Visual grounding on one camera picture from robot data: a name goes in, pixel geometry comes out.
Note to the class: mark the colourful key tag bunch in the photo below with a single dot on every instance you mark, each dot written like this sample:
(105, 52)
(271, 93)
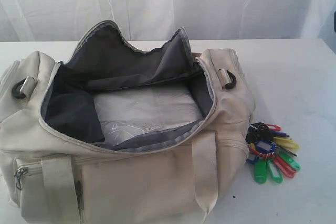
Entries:
(272, 152)

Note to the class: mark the cream duffel bag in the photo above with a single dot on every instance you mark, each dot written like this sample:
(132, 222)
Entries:
(56, 165)

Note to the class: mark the clear plastic-wrapped white package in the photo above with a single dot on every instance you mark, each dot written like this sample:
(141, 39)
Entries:
(128, 113)

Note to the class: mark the white backdrop curtain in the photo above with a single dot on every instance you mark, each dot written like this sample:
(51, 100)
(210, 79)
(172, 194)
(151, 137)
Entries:
(67, 20)

